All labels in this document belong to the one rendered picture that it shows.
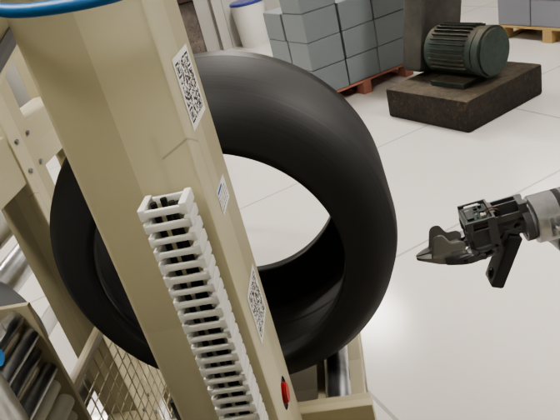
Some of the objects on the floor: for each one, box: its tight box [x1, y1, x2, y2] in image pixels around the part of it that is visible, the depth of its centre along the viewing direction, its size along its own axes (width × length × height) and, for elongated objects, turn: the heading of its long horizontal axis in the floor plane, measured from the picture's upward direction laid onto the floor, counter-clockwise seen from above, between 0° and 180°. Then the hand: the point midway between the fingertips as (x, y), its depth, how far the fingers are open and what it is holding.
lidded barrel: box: [229, 0, 270, 48], centre depth 828 cm, size 51×54×62 cm
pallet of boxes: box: [263, 0, 413, 94], centre depth 532 cm, size 107×71×109 cm
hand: (423, 259), depth 110 cm, fingers closed
